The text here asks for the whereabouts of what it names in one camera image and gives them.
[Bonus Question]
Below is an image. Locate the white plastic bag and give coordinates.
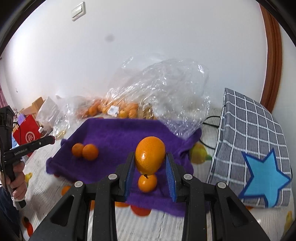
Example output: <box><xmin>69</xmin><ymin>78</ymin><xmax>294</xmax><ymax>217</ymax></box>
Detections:
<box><xmin>36</xmin><ymin>97</ymin><xmax>60</xmax><ymax>128</ymax></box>

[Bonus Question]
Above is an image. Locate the clear plastic fruit bag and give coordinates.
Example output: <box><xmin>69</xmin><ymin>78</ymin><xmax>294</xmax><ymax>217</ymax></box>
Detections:
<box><xmin>98</xmin><ymin>55</ymin><xmax>210</xmax><ymax>140</ymax></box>

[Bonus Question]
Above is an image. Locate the brown door frame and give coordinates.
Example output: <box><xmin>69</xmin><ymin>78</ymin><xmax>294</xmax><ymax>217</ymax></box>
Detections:
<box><xmin>260</xmin><ymin>5</ymin><xmax>282</xmax><ymax>112</ymax></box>

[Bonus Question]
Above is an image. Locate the white wall switch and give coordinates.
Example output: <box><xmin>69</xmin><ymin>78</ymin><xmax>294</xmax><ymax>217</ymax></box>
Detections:
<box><xmin>71</xmin><ymin>1</ymin><xmax>86</xmax><ymax>22</ymax></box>

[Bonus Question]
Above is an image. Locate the cardboard box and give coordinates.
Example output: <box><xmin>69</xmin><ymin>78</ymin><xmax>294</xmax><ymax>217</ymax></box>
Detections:
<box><xmin>20</xmin><ymin>97</ymin><xmax>44</xmax><ymax>115</ymax></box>

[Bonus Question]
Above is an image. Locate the red paper gift bag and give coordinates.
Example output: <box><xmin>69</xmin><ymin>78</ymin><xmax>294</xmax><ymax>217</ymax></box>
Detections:
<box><xmin>13</xmin><ymin>115</ymin><xmax>41</xmax><ymax>146</ymax></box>

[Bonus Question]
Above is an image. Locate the oval orange kumquat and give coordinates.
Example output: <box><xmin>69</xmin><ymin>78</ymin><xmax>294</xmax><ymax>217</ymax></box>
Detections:
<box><xmin>135</xmin><ymin>136</ymin><xmax>166</xmax><ymax>176</ymax></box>

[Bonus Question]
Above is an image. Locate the orange mandarin two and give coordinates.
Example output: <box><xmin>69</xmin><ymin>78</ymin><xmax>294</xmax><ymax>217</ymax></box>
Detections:
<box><xmin>82</xmin><ymin>144</ymin><xmax>99</xmax><ymax>161</ymax></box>

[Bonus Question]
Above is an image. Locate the small clear plastic bag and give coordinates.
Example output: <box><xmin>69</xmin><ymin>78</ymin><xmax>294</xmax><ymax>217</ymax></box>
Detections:
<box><xmin>53</xmin><ymin>96</ymin><xmax>91</xmax><ymax>140</ymax></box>

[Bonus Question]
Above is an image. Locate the orange mandarin four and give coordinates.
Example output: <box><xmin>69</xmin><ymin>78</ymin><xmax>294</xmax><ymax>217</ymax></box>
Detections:
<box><xmin>130</xmin><ymin>205</ymin><xmax>151</xmax><ymax>217</ymax></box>

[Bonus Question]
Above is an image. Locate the orange mandarin five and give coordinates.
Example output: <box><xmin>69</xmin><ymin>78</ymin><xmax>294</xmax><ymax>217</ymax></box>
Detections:
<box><xmin>61</xmin><ymin>185</ymin><xmax>71</xmax><ymax>196</ymax></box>

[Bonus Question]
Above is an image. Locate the grey checked star cushion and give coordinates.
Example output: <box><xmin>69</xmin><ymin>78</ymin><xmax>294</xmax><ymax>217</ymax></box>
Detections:
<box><xmin>207</xmin><ymin>88</ymin><xmax>292</xmax><ymax>208</ymax></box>

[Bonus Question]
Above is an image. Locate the person's left hand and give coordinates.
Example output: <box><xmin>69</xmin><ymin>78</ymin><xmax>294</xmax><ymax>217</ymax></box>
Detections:
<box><xmin>1</xmin><ymin>161</ymin><xmax>27</xmax><ymax>200</ymax></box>

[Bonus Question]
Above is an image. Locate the purple towel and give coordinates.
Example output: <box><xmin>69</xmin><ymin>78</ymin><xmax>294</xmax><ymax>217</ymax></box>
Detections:
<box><xmin>46</xmin><ymin>118</ymin><xmax>202</xmax><ymax>217</ymax></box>

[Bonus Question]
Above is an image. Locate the orange mandarin one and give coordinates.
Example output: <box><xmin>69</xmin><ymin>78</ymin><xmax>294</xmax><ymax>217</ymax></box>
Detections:
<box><xmin>71</xmin><ymin>143</ymin><xmax>84</xmax><ymax>158</ymax></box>

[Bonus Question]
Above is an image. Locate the black cable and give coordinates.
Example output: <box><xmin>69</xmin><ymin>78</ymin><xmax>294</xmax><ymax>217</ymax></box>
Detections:
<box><xmin>200</xmin><ymin>115</ymin><xmax>221</xmax><ymax>150</ymax></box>

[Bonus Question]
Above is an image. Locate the orange mandarin three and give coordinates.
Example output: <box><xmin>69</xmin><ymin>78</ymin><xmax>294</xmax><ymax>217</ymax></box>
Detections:
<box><xmin>137</xmin><ymin>174</ymin><xmax>158</xmax><ymax>193</ymax></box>

